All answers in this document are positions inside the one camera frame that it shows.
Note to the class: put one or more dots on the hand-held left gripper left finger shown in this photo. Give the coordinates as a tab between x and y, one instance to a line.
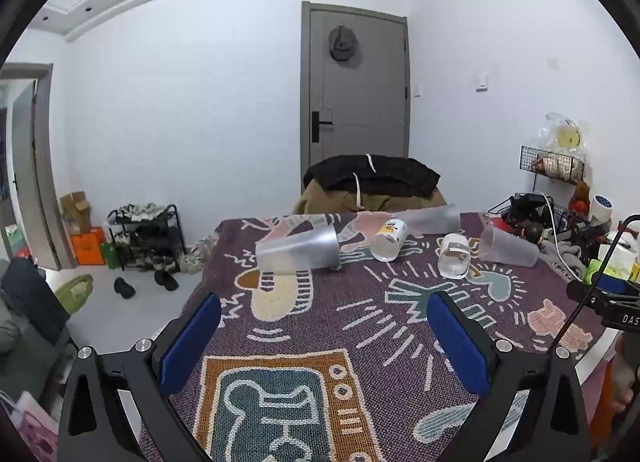
192	342

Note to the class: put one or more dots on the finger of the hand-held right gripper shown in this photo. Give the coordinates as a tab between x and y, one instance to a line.
607	284

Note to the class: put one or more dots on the large frosted plastic cup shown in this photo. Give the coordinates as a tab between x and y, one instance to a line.
297	252

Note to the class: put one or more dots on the green slipper cushion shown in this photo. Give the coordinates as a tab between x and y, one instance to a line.
75	290

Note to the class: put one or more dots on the clear plastic bag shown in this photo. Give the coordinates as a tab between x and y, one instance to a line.
565	135

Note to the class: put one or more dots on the red toy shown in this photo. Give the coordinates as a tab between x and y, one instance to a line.
580	202

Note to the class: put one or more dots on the orange box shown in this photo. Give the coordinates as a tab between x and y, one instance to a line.
87	248

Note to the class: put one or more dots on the clear cup with yellow label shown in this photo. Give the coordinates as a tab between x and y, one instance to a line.
390	239

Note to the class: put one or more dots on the person's right hand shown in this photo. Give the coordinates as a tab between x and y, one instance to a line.
627	392

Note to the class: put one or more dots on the grey hat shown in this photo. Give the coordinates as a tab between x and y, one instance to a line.
341	45

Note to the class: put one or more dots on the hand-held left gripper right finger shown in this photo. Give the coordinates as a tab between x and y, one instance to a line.
457	342

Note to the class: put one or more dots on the grey side door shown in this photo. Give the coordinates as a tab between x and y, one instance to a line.
30	167

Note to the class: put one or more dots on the grey cloth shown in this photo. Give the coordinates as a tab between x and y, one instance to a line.
560	254

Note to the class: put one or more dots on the black shoe rack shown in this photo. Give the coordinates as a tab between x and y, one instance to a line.
145	237

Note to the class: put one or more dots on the white light switch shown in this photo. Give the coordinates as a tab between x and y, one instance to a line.
482	80

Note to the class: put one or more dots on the black shoe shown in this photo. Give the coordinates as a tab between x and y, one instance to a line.
166	280
124	287

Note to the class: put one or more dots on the green bag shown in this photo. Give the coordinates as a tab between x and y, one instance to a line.
110	255

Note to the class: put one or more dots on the brown chair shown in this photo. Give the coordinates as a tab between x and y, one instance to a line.
325	202

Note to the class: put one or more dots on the cardboard box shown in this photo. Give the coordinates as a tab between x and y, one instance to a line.
75	212

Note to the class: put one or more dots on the black jacket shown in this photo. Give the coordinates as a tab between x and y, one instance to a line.
385	175

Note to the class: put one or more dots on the white tape roll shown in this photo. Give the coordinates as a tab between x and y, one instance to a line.
602	208

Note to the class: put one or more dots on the white tissue pack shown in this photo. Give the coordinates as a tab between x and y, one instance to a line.
617	256

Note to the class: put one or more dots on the purple printed blanket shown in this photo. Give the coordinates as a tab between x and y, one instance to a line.
350	332

